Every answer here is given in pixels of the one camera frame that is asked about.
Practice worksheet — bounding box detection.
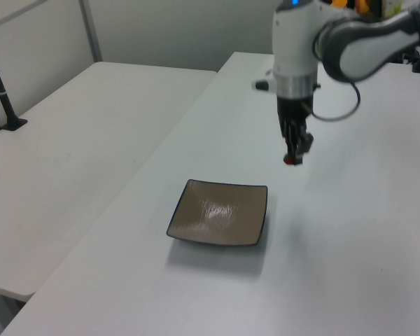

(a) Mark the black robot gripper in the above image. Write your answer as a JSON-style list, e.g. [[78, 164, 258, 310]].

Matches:
[[276, 94, 315, 165]]

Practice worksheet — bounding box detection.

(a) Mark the square brown ceramic plate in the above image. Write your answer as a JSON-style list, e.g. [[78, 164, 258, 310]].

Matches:
[[166, 178, 269, 247]]

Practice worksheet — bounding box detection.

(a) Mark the green and white carton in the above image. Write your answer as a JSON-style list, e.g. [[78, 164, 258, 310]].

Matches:
[[381, 0, 404, 17]]

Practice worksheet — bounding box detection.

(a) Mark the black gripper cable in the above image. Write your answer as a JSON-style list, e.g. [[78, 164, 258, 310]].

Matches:
[[310, 33, 362, 123]]

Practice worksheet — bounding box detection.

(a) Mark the grey metal partition post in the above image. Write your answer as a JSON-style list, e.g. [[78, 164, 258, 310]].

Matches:
[[78, 0, 104, 63]]

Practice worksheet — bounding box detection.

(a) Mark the black camera stand with base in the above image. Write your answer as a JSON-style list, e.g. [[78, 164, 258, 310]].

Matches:
[[0, 34, 29, 132]]

